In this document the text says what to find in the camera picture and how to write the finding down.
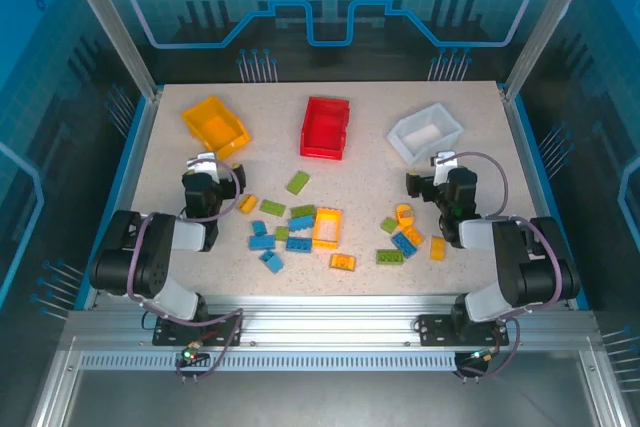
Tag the power connector with green light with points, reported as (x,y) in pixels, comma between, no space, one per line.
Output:
(482,357)
(192,354)

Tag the orange curved lego brick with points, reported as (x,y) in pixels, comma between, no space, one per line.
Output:
(438,248)

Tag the metal sheet shelf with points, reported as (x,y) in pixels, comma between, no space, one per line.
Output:
(325,397)

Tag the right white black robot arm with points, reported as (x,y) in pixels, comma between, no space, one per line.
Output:
(520,267)

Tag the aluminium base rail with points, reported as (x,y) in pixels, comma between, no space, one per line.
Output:
(325,322)

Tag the small blue lego brick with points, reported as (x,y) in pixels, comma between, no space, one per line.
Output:
(259,228)

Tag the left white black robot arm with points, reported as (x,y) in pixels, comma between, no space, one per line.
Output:
(150,267)

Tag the small orange lego brick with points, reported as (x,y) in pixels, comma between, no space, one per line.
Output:
(246,203)

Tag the aluminium frame post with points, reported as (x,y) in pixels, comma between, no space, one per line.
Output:
(112,22)
(552,22)

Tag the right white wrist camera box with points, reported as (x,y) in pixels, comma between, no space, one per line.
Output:
(444,161)

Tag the blue table side rail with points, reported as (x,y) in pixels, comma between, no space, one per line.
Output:
(131,147)
(530,147)

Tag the orange round lego piece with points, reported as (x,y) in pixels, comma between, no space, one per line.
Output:
(405,214)

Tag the white plastic bin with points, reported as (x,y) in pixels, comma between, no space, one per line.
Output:
(422,136)

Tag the blue sloped lego brick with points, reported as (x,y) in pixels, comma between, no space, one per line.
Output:
(270,261)

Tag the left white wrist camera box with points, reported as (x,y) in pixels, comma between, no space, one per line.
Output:
(202,161)

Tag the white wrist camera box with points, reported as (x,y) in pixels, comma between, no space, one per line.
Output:
(202,161)
(444,161)

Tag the red plastic bin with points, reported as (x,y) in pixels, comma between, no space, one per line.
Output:
(324,129)

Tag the small green lego brick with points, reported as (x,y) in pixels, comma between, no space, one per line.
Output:
(282,233)
(389,225)

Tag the yellow plastic bin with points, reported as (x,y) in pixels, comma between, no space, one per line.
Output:
(217,129)

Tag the yellow lego window frame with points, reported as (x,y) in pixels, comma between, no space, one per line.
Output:
(317,228)

